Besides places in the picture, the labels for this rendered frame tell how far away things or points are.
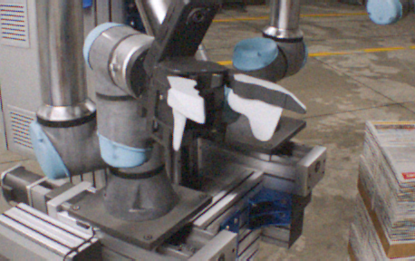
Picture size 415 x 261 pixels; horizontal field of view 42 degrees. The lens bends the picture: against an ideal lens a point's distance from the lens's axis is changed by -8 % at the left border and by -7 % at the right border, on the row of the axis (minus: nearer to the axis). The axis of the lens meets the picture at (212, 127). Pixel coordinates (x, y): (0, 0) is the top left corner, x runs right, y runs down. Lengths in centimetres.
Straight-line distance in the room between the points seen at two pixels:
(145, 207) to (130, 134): 38
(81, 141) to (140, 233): 21
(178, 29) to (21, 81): 93
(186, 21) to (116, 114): 22
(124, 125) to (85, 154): 28
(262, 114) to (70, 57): 48
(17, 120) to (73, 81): 57
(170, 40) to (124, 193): 57
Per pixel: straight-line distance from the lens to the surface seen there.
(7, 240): 131
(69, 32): 97
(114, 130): 77
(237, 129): 151
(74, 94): 101
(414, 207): 137
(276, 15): 156
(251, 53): 145
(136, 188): 111
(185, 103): 50
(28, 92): 147
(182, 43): 61
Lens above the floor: 141
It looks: 23 degrees down
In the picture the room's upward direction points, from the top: straight up
